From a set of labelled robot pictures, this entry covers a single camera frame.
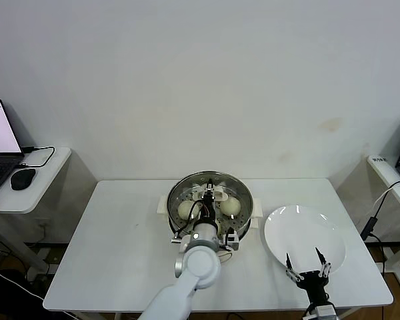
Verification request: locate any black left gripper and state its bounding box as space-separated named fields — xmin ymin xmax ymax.
xmin=197 ymin=179 xmax=219 ymax=223

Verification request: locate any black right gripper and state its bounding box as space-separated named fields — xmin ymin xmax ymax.
xmin=285 ymin=247 xmax=333 ymax=305

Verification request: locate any white steamed baozi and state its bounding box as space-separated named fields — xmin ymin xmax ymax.
xmin=177 ymin=200 xmax=201 ymax=221
xmin=219 ymin=196 xmax=242 ymax=217

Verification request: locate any stainless steel steamer basket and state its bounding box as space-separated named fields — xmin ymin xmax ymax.
xmin=167 ymin=170 xmax=255 ymax=241

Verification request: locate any white round plate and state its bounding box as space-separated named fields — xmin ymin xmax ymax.
xmin=263 ymin=204 xmax=348 ymax=276

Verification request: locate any white side table with mouse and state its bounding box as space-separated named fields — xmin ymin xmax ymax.
xmin=0 ymin=146 xmax=99 ymax=271

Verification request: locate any black computer mouse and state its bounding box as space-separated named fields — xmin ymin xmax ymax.
xmin=10 ymin=167 xmax=37 ymax=191

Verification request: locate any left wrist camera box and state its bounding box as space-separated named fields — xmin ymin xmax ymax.
xmin=222 ymin=227 xmax=241 ymax=252

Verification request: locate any black power adapter with cable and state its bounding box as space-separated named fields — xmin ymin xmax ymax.
xmin=359 ymin=215 xmax=387 ymax=276

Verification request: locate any white laptop cable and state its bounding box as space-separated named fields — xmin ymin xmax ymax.
xmin=373 ymin=179 xmax=400 ymax=218

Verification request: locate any black laptop cable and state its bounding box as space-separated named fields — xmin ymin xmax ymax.
xmin=19 ymin=145 xmax=57 ymax=168

